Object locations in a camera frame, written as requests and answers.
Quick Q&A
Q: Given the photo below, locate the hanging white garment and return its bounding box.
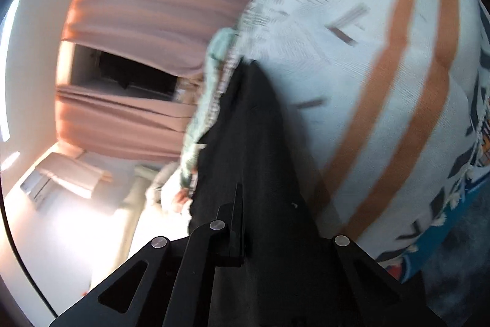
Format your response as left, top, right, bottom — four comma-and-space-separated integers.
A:
21, 153, 113, 211

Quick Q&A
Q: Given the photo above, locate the pink curtain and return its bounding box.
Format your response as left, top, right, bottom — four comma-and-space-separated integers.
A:
55, 86, 200, 163
63, 0, 269, 77

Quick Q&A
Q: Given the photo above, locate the beige plush pillow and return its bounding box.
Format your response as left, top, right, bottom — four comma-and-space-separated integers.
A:
147, 162, 192, 215

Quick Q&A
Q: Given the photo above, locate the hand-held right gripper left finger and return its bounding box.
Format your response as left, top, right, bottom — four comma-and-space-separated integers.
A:
49, 183, 246, 327

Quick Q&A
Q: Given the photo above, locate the white patterned blanket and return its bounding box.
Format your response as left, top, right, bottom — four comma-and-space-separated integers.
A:
184, 0, 490, 262

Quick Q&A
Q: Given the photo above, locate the black long-sleeve shirt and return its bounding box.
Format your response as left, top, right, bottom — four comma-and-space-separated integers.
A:
189, 59, 368, 327

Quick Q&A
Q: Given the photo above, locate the ceiling strip light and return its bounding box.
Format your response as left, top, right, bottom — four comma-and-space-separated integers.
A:
0, 0, 16, 144

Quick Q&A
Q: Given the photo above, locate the blue printed bed sheet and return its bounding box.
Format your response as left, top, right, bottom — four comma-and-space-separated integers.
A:
377, 128, 490, 279

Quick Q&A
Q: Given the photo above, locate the blue-grey shaggy rug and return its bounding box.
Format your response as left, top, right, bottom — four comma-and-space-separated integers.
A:
417, 189, 490, 327

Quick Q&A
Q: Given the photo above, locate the mint green duvet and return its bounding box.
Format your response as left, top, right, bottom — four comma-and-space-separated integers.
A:
184, 26, 246, 178

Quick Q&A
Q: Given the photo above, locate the dark window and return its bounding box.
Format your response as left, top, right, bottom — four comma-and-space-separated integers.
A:
73, 44, 180, 98

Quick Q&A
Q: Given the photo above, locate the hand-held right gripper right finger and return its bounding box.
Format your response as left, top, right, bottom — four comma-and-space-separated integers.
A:
331, 234, 448, 327

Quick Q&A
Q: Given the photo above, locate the orange cloth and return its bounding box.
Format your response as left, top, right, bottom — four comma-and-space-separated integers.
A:
172, 191, 193, 215

